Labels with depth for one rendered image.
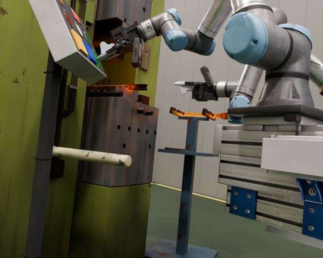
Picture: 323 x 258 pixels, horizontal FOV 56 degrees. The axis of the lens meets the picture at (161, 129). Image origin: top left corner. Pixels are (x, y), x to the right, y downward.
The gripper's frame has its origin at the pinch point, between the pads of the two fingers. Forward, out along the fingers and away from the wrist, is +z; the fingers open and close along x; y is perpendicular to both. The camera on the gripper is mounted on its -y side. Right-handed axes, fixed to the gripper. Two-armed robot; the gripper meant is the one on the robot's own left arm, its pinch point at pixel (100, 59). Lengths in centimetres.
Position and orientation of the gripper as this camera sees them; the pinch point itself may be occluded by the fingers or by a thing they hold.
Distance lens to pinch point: 128.2
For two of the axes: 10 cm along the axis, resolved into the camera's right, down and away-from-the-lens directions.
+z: -9.0, 4.2, 0.6
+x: -1.0, -0.7, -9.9
